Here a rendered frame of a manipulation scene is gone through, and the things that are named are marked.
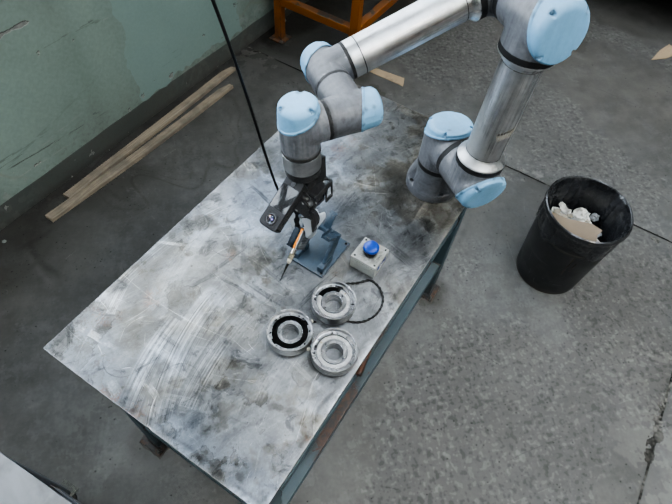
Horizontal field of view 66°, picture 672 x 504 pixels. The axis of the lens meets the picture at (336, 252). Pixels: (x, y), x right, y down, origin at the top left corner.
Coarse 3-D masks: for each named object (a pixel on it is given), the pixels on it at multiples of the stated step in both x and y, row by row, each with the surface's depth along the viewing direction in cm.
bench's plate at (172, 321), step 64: (384, 128) 161; (256, 192) 143; (384, 192) 145; (192, 256) 129; (256, 256) 130; (128, 320) 118; (192, 320) 119; (256, 320) 120; (384, 320) 122; (128, 384) 110; (192, 384) 111; (256, 384) 112; (320, 384) 112; (192, 448) 103; (256, 448) 104
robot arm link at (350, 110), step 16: (336, 80) 95; (352, 80) 97; (320, 96) 97; (336, 96) 93; (352, 96) 92; (368, 96) 93; (336, 112) 91; (352, 112) 92; (368, 112) 93; (336, 128) 92; (352, 128) 93; (368, 128) 96
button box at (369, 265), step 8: (368, 240) 130; (360, 248) 128; (384, 248) 129; (352, 256) 127; (360, 256) 127; (368, 256) 127; (376, 256) 127; (384, 256) 127; (352, 264) 129; (360, 264) 127; (368, 264) 126; (376, 264) 126; (368, 272) 128; (376, 272) 128
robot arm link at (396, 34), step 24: (432, 0) 98; (456, 0) 97; (480, 0) 97; (384, 24) 98; (408, 24) 98; (432, 24) 98; (456, 24) 101; (312, 48) 100; (336, 48) 99; (360, 48) 98; (384, 48) 98; (408, 48) 101; (312, 72) 99; (336, 72) 96; (360, 72) 101
